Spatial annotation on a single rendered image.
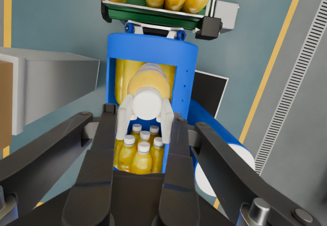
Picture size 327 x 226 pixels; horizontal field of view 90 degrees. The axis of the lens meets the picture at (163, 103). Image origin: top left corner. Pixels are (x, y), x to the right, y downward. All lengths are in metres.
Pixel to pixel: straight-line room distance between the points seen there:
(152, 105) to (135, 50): 0.24
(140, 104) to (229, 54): 1.65
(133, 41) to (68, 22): 1.44
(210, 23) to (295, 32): 1.56
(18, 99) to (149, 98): 0.71
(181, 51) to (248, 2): 1.54
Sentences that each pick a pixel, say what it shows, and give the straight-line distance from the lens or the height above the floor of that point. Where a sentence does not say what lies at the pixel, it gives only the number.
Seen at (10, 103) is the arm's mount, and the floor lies 1.01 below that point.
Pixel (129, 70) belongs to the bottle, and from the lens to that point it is 0.51.
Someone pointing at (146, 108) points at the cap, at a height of 1.45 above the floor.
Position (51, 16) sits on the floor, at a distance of 1.91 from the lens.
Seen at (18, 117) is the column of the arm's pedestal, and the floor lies 0.99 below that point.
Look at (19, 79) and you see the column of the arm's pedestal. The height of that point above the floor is 0.99.
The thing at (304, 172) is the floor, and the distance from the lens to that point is 2.85.
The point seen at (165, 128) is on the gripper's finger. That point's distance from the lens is 0.15.
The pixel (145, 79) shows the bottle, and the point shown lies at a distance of 0.24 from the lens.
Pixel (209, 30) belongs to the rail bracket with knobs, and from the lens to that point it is 0.69.
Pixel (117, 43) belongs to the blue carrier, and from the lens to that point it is 0.47.
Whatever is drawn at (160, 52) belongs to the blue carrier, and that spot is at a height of 1.23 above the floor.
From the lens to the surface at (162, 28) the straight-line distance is 0.61.
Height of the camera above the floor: 1.65
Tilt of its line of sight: 75 degrees down
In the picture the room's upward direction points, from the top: 166 degrees clockwise
